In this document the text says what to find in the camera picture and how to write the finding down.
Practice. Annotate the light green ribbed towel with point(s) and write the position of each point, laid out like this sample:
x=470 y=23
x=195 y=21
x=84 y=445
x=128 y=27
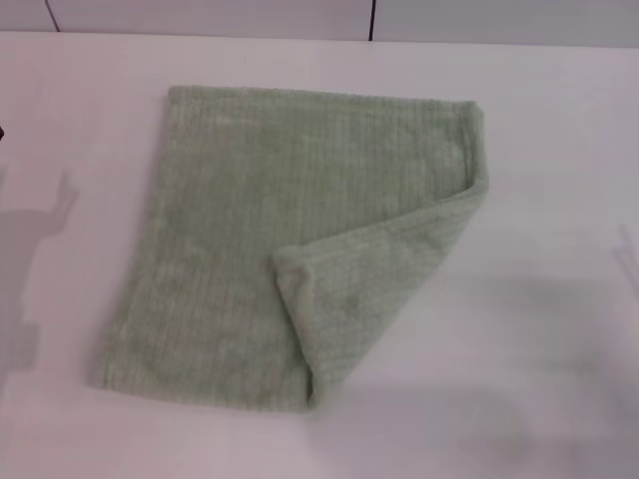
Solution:
x=224 y=224

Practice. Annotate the black vertical wall strip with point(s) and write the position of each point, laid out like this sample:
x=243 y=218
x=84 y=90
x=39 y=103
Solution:
x=372 y=20

